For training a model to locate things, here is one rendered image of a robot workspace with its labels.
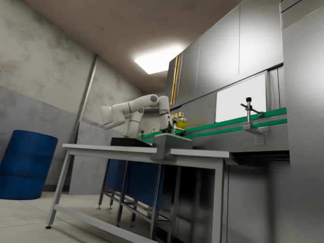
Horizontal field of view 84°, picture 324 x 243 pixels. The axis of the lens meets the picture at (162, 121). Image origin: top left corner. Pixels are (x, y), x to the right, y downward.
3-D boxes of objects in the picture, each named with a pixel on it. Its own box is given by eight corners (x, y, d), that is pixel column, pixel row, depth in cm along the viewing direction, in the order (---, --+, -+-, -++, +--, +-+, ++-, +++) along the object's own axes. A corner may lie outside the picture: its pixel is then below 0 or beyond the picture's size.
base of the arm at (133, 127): (128, 138, 136) (133, 119, 140) (117, 137, 143) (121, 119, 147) (141, 143, 148) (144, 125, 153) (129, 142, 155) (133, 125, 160)
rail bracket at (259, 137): (266, 145, 87) (265, 103, 94) (245, 138, 79) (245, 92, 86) (257, 146, 91) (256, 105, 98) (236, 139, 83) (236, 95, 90)
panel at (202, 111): (271, 121, 108) (269, 72, 118) (268, 119, 107) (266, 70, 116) (180, 136, 183) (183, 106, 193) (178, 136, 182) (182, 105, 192)
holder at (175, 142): (197, 154, 124) (198, 143, 126) (164, 146, 111) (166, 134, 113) (182, 155, 138) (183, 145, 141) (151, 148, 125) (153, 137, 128)
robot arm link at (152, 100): (131, 114, 130) (159, 107, 133) (129, 110, 117) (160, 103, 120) (128, 103, 131) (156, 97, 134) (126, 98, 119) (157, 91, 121)
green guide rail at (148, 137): (173, 137, 144) (174, 127, 146) (172, 136, 144) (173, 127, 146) (111, 148, 290) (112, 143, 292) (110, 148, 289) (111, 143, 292)
